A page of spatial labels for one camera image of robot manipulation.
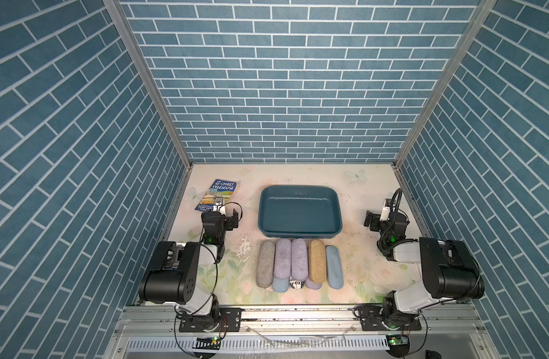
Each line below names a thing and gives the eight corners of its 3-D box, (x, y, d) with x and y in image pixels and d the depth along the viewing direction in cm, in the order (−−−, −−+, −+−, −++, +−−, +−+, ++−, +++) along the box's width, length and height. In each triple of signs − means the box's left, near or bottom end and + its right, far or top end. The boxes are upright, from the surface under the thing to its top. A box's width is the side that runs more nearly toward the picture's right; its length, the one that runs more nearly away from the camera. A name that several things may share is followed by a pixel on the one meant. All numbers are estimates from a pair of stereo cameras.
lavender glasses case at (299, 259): (291, 282, 82) (291, 278, 78) (290, 244, 92) (291, 238, 87) (307, 282, 82) (309, 278, 78) (305, 244, 92) (306, 238, 88)
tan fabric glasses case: (310, 284, 81) (311, 280, 78) (307, 244, 91) (308, 239, 87) (327, 284, 81) (329, 280, 78) (323, 244, 91) (324, 239, 88)
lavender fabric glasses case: (274, 281, 83) (273, 276, 78) (275, 244, 92) (274, 238, 87) (290, 281, 83) (291, 276, 78) (290, 244, 92) (290, 238, 87)
